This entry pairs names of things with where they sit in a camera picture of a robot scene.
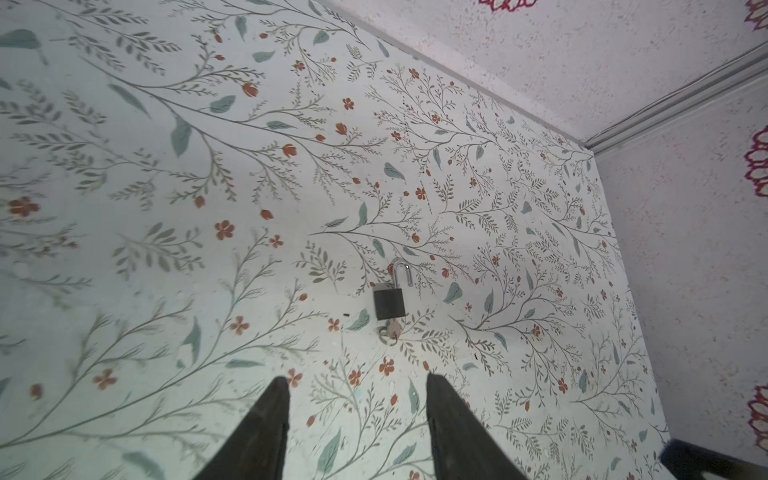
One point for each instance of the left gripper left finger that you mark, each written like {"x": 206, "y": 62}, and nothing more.
{"x": 257, "y": 447}

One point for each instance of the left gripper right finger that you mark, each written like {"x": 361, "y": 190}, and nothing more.
{"x": 461, "y": 446}

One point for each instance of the silver key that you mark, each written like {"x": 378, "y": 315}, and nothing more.
{"x": 390, "y": 333}

